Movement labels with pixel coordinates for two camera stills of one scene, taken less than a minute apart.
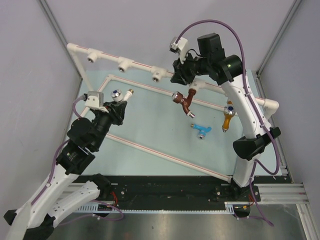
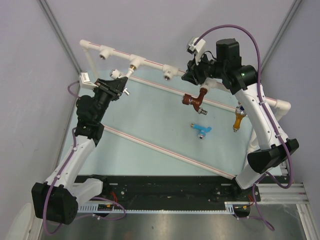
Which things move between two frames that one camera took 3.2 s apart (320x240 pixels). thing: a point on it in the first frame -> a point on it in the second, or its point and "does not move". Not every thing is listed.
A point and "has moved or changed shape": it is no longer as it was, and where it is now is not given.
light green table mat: (171, 129) does not move
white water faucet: (117, 95) has moved or changed shape
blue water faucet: (203, 130) does not move
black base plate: (177, 192) does not move
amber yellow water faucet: (229, 111) -> (240, 111)
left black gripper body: (115, 118) -> (105, 91)
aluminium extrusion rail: (290, 193) does not move
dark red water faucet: (178, 98) -> (187, 99)
